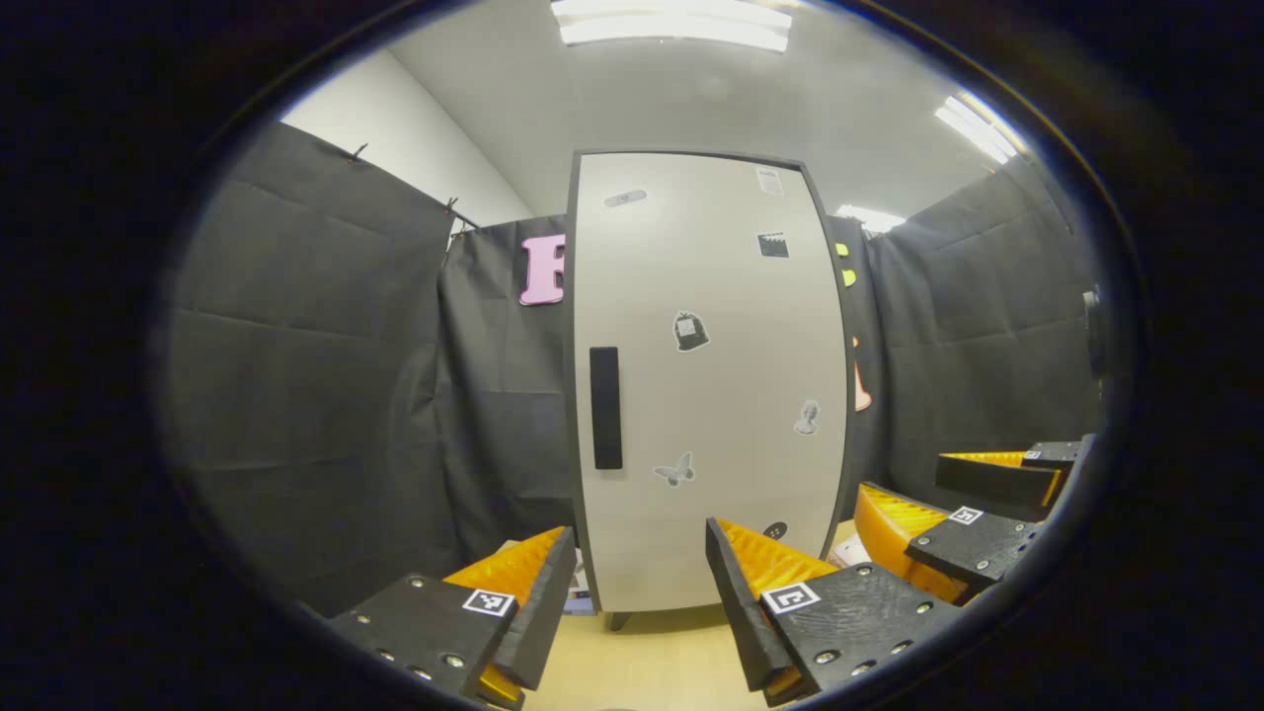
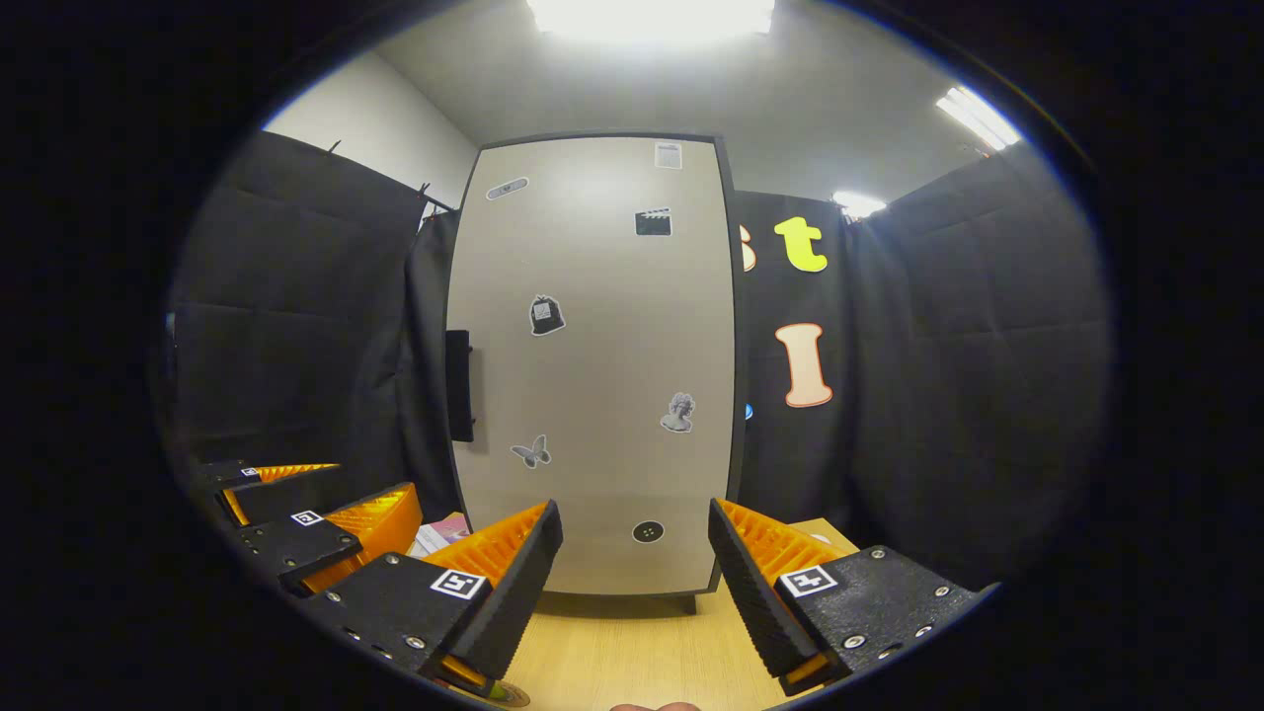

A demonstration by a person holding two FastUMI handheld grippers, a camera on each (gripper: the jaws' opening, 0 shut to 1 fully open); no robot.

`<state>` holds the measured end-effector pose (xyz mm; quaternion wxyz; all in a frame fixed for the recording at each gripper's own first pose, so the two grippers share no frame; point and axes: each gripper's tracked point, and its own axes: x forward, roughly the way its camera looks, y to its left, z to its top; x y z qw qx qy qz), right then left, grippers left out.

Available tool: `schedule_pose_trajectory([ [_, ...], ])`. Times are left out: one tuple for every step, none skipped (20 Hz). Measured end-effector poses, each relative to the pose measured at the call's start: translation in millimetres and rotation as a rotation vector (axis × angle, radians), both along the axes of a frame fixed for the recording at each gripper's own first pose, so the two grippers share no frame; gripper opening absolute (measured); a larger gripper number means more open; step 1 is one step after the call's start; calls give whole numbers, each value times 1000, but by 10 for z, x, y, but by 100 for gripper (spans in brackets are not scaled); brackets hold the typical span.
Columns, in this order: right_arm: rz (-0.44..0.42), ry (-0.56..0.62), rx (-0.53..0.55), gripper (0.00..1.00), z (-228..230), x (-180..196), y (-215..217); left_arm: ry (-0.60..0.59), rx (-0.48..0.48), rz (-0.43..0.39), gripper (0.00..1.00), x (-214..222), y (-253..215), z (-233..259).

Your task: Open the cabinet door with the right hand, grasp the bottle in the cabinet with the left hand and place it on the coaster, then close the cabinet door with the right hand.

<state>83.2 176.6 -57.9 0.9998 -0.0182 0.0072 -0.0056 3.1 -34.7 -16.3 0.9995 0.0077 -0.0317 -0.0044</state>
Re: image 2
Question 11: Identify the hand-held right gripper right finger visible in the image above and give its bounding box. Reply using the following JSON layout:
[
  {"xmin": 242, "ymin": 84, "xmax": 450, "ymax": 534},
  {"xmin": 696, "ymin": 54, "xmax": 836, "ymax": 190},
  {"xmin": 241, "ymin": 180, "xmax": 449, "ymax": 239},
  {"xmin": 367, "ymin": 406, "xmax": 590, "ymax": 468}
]
[{"xmin": 708, "ymin": 497, "xmax": 999, "ymax": 696}]

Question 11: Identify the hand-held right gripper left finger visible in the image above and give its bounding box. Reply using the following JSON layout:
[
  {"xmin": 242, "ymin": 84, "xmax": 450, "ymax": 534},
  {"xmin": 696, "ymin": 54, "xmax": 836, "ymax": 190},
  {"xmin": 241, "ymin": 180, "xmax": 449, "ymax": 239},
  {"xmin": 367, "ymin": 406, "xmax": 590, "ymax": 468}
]
[{"xmin": 301, "ymin": 499, "xmax": 567, "ymax": 698}]

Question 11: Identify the white cabinet door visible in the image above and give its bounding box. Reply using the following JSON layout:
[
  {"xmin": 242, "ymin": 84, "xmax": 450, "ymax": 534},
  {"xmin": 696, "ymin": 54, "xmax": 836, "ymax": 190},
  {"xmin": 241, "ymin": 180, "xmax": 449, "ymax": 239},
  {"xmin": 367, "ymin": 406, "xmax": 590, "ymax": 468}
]
[{"xmin": 446, "ymin": 136, "xmax": 737, "ymax": 596}]

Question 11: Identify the grey cabinet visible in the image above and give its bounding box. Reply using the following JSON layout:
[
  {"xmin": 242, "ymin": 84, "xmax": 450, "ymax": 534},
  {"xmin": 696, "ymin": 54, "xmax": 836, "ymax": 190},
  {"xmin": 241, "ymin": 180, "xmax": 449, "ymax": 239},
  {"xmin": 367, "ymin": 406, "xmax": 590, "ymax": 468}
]
[{"xmin": 444, "ymin": 130, "xmax": 749, "ymax": 615}]

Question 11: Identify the black backdrop cloth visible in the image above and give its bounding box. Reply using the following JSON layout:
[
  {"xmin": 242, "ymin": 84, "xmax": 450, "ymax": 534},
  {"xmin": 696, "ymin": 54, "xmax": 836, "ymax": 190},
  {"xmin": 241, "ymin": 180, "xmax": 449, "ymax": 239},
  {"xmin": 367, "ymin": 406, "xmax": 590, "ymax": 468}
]
[{"xmin": 163, "ymin": 128, "xmax": 1115, "ymax": 593}]

